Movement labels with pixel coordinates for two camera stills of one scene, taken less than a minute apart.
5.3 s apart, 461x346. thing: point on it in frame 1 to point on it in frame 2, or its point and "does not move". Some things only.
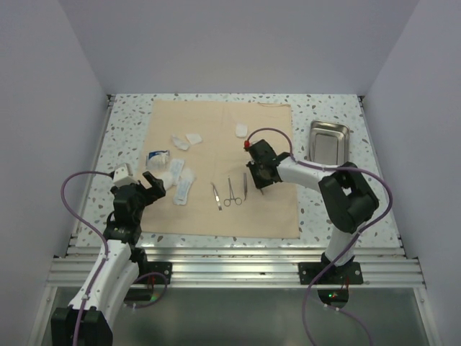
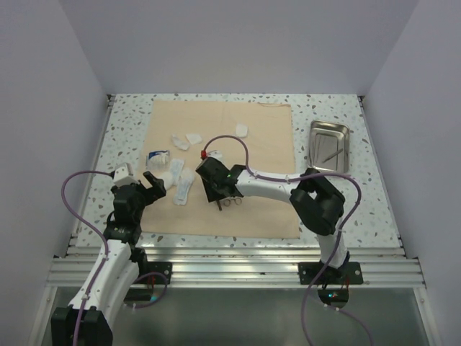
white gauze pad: [179, 143] does not move
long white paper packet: [181, 194] does not move
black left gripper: [155, 183] does not move
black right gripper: [260, 184] to [212, 194]
